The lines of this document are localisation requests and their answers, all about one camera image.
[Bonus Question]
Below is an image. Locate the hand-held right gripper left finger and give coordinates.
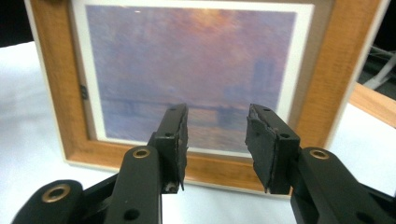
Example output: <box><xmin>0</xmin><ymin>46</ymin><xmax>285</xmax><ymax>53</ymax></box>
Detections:
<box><xmin>147</xmin><ymin>103</ymin><xmax>191</xmax><ymax>195</ymax></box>

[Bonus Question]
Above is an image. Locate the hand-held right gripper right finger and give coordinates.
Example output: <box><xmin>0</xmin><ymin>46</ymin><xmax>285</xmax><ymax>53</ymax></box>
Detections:
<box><xmin>244</xmin><ymin>103</ymin><xmax>302</xmax><ymax>196</ymax></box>

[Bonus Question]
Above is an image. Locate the wooden picture frame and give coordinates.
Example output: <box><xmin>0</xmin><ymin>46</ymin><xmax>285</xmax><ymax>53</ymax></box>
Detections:
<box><xmin>23</xmin><ymin>0</ymin><xmax>392</xmax><ymax>200</ymax></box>

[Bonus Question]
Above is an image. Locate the white table cover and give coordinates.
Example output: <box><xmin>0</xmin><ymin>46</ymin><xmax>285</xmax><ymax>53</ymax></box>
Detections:
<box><xmin>0</xmin><ymin>40</ymin><xmax>396</xmax><ymax>224</ymax></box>

